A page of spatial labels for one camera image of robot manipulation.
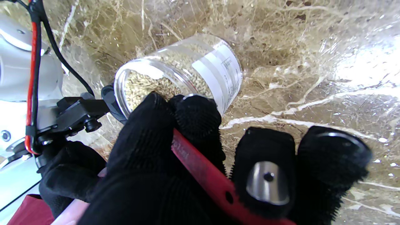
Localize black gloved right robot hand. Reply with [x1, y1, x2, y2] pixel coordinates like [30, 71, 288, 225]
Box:
[39, 141, 107, 219]

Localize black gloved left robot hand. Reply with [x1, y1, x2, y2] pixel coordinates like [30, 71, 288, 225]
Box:
[78, 92, 373, 225]

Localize red plastic spoon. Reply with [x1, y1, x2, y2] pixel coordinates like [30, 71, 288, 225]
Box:
[170, 128, 296, 225]

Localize clear grain jar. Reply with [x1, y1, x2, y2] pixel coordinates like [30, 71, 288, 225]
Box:
[113, 34, 243, 121]

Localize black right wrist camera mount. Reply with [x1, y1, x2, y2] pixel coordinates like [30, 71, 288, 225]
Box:
[31, 96, 110, 146]

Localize red and black right arm cables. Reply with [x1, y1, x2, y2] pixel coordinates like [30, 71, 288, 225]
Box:
[14, 0, 96, 155]

